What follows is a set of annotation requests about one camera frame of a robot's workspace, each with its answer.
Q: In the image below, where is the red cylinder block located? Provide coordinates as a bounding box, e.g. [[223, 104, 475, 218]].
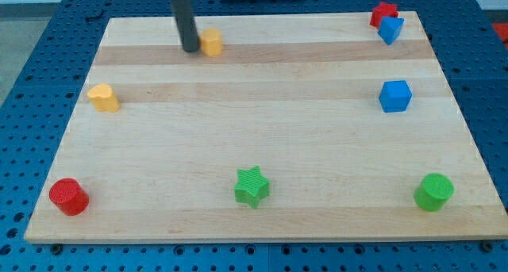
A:
[[49, 178, 89, 216]]

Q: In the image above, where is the blue triangle block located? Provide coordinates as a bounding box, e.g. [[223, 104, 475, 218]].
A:
[[378, 17, 405, 45]]

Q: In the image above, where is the yellow hexagon block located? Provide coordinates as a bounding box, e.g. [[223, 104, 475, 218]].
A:
[[199, 28, 223, 56]]

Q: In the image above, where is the blue hexagon block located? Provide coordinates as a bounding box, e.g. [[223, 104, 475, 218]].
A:
[[379, 80, 412, 113]]

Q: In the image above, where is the yellow heart block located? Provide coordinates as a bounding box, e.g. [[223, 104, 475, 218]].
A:
[[87, 83, 120, 113]]

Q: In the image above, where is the green star block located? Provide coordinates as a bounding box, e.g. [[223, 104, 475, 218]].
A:
[[234, 166, 270, 209]]

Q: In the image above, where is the red star block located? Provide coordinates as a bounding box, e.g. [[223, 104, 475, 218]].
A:
[[370, 2, 398, 29]]

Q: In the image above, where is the green cylinder block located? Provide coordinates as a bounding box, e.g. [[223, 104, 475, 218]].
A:
[[414, 173, 455, 212]]

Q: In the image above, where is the wooden board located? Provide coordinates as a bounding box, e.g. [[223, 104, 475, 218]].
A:
[[25, 11, 507, 244]]

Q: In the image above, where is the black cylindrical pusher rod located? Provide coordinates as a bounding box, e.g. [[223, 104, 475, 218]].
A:
[[170, 0, 200, 53]]

